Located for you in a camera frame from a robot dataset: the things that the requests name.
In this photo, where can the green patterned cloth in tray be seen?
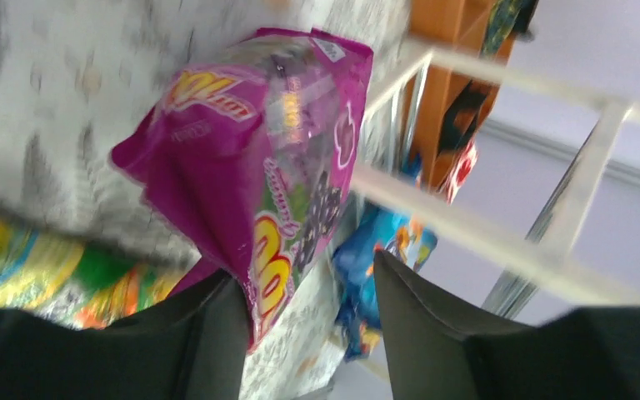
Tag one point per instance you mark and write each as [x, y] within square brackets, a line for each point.
[505, 18]

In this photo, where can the green Fox's candy bag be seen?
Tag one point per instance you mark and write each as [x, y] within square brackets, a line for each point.
[73, 283]

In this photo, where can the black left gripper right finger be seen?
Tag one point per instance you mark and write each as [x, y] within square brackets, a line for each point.
[439, 346]

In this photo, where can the red white candy bag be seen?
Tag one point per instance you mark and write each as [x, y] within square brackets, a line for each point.
[459, 171]

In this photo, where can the white metal shelf rack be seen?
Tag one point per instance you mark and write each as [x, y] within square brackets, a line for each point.
[548, 263]

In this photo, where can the dark rolled cloth in tray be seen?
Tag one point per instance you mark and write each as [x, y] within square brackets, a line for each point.
[463, 116]

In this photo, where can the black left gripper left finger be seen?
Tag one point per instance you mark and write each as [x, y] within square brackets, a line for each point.
[189, 346]

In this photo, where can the purple grape candy bag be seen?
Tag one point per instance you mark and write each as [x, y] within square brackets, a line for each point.
[250, 155]

